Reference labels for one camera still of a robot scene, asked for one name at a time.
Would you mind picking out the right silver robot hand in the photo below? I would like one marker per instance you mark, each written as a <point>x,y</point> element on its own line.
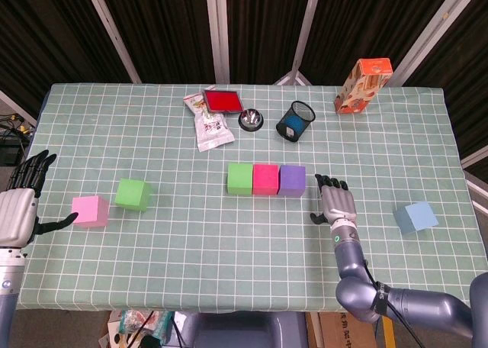
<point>339,203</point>

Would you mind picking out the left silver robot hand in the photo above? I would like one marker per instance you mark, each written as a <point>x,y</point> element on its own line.
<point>17,214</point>

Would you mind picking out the purple foam cube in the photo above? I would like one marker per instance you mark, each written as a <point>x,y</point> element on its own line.
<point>293,181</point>

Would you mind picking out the magenta foam cube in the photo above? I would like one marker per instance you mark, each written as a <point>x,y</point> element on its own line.
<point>265,180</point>

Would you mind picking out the light blue foam cube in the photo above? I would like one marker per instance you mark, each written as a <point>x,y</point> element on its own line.
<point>415,218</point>

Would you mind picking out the green foam cube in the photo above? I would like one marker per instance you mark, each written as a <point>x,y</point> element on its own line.
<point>240,180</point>
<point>131,195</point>

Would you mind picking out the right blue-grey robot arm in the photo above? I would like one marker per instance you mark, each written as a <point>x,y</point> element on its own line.
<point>354,287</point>

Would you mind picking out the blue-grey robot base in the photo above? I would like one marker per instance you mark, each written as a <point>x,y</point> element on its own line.
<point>236,332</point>

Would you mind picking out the black electrical equipment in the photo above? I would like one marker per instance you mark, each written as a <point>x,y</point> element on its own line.
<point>9,151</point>

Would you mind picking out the light pink foam cube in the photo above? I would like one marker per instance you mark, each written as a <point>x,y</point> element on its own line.
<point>91,212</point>

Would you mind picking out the blue roll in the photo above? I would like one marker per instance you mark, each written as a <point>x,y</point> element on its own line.
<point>295,123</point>

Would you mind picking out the black mesh pen holder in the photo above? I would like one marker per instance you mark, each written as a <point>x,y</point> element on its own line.
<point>282,128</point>

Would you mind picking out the green checkered tablecloth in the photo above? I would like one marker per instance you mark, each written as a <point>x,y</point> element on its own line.
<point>244,249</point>

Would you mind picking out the orange biscuit box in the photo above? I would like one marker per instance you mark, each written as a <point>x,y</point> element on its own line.
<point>360,88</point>

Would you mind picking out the silver call bell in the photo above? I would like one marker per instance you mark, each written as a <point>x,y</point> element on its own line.
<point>251,120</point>

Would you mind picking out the brown cardboard box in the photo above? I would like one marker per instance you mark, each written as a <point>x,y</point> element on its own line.
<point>347,330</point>

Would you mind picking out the white snack bag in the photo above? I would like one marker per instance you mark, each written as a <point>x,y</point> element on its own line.
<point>211,132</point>

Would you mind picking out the red ink pad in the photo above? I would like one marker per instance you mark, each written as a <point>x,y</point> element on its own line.
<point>223,102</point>

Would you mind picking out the plastic bag of snacks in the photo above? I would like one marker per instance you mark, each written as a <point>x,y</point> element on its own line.
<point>129,323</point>

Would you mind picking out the dark pleated curtain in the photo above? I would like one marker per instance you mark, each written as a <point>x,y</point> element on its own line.
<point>171,27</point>

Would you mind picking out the white frame post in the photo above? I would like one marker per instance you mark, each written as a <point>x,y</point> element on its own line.
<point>115,39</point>
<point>309,20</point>
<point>217,31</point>
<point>474,157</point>
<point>441,20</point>
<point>15,107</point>

